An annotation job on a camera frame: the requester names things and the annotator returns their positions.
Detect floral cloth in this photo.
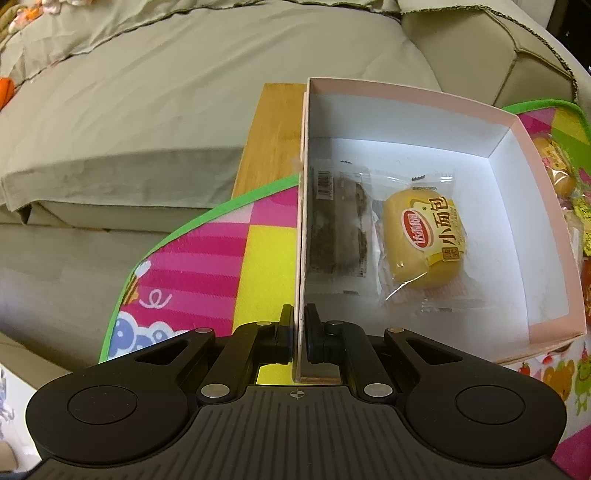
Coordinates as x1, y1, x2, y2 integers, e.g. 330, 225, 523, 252
0, 0, 29, 34

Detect yellow bread packet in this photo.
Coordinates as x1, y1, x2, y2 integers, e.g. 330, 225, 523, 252
369, 173, 490, 315
531, 134, 578, 197

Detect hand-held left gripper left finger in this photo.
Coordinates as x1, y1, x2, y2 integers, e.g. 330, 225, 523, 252
99, 304, 295, 404

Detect beige sofa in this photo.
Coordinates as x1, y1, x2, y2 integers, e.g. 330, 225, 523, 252
0, 0, 591, 416

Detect clear packet of dark snack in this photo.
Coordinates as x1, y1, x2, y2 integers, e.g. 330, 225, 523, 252
307, 159, 384, 296

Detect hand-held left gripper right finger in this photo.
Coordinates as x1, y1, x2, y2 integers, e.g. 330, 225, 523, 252
304, 304, 498, 404

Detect colourful cartoon play mat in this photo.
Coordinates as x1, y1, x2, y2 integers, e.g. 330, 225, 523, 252
98, 99, 591, 480

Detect grey-green trimmed sofa cover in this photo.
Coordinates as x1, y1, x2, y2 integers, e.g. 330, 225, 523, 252
0, 0, 402, 88

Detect pink cardboard box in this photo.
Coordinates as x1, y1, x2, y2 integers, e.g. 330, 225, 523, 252
292, 76, 587, 386

